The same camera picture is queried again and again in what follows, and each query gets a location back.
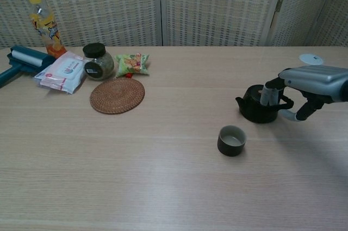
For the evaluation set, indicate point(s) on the brass screen hinge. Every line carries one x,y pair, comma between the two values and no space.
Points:
279,5

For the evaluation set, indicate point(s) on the dark ceramic cup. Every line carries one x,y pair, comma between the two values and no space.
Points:
231,148

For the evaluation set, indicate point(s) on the teal lint roller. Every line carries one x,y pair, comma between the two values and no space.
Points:
27,58

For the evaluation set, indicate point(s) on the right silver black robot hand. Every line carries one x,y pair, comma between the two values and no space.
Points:
315,80

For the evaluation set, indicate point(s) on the green snack packet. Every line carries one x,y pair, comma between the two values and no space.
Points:
133,63

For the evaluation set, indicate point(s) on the glass jar with black lid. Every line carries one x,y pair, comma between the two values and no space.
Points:
99,66

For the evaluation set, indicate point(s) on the orange drink bottle yellow cap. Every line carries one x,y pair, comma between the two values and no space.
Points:
51,38

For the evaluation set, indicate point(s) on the woven folding screen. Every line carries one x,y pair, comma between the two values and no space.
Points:
108,11

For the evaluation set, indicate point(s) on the pink wet wipes pack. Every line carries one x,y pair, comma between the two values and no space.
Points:
65,74

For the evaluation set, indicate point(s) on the round woven rattan coaster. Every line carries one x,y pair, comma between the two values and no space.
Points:
117,96

